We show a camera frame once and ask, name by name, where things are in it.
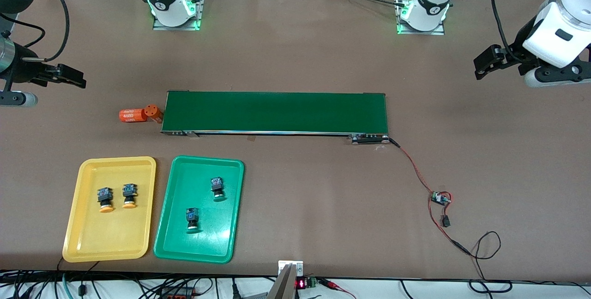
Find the orange cylinder white print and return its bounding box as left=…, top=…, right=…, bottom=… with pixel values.
left=144, top=104, right=163, bottom=123
left=119, top=109, right=146, bottom=123

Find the yellow push button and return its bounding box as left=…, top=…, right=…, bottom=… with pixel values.
left=96, top=187, right=115, bottom=213
left=121, top=184, right=139, bottom=209

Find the green push button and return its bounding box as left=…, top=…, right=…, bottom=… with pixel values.
left=210, top=177, right=227, bottom=202
left=185, top=207, right=203, bottom=234

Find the black conveyor motor drive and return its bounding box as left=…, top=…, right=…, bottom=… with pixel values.
left=349, top=134, right=392, bottom=145

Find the yellow plastic tray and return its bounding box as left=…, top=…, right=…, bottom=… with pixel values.
left=62, top=156, right=157, bottom=263

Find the green conveyor belt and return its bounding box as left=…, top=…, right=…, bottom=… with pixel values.
left=161, top=90, right=389, bottom=136

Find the green plastic tray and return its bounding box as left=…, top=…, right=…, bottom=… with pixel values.
left=154, top=155, right=245, bottom=263

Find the black power strip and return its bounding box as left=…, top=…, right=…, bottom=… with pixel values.
left=159, top=287, right=195, bottom=299

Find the red clip lead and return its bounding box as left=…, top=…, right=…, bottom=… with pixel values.
left=319, top=278, right=357, bottom=299

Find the grey metal pole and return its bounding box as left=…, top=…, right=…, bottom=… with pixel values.
left=265, top=263, right=299, bottom=299

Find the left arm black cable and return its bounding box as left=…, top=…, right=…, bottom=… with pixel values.
left=491, top=0, right=525, bottom=62

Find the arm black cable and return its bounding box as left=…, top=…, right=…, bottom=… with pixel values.
left=491, top=0, right=525, bottom=62
left=21, top=0, right=71, bottom=63

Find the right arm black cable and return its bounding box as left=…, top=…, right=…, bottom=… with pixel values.
left=21, top=0, right=71, bottom=63

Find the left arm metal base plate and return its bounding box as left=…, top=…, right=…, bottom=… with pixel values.
left=397, top=0, right=446, bottom=36

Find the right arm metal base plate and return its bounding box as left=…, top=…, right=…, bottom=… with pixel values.
left=152, top=0, right=206, bottom=31

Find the red black twin wire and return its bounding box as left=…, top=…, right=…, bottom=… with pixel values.
left=389, top=138, right=472, bottom=256

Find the thin black cable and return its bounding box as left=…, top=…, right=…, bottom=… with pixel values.
left=469, top=231, right=513, bottom=293

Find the small metal bracket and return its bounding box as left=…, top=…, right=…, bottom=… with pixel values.
left=278, top=260, right=304, bottom=277

